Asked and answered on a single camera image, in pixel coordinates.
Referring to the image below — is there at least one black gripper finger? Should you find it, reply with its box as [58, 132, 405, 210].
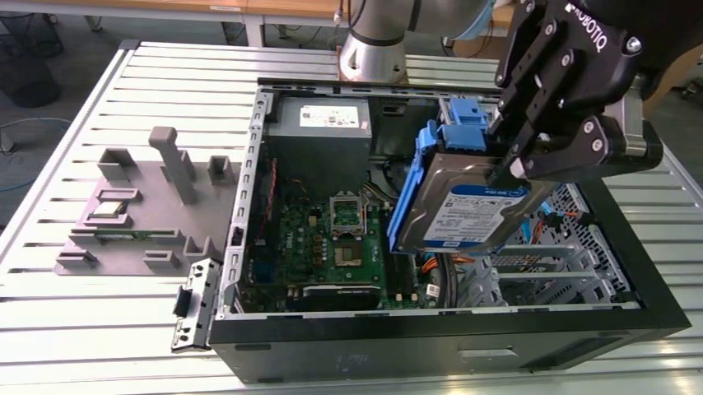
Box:
[489, 0, 557, 136]
[487, 51, 666, 186]

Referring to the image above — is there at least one power wire black connector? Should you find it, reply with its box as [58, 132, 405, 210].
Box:
[541, 207, 594, 235]

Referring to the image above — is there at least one blue data wire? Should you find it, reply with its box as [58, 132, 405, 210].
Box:
[519, 203, 554, 248]

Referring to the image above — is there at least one hard disk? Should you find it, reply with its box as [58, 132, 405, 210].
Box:
[386, 118, 557, 257]

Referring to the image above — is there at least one metal disk bay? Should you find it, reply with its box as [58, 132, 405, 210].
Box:
[471, 244, 631, 308]

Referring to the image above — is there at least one wooden cabinet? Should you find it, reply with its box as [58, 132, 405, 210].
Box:
[653, 49, 703, 116]

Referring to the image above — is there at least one black RAM slot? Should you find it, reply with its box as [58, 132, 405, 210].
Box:
[383, 253, 402, 301]
[398, 254, 421, 301]

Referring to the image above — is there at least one grey power supply unit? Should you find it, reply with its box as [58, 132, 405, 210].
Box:
[269, 96, 377, 194]

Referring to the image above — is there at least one metal socket cover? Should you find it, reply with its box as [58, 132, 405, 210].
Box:
[327, 193, 369, 242]

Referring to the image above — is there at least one wooden desk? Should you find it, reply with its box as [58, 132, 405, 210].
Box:
[82, 0, 518, 63]

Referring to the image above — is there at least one CPU socket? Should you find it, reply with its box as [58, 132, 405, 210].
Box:
[333, 240, 370, 268]

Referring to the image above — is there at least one black graphics card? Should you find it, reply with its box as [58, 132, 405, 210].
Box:
[299, 283, 383, 312]

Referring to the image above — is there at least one green motherboard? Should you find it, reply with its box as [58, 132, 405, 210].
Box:
[241, 197, 439, 314]

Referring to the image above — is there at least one black PC case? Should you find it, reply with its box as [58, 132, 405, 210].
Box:
[209, 76, 694, 386]

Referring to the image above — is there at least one blue expansion slot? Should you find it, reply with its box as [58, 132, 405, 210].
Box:
[250, 261, 277, 287]

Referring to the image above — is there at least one grey parts rack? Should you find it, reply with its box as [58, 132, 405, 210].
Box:
[52, 126, 246, 277]

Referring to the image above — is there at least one green RAM stick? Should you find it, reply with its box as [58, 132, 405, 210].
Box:
[92, 230, 155, 242]

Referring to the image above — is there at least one silver CPU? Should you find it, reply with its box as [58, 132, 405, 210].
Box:
[91, 201, 131, 219]

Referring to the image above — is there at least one black round bin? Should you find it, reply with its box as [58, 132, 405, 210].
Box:
[10, 53, 63, 109]

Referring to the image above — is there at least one orange wire bundle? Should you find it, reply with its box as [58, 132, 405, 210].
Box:
[421, 253, 475, 272]

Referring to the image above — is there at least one black cable bundle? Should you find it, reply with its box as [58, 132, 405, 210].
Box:
[439, 253, 463, 309]

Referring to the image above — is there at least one red twisted wire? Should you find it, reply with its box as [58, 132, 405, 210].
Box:
[245, 159, 279, 248]

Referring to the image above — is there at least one grey hinged card bracket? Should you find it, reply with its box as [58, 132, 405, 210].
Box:
[170, 257, 222, 355]

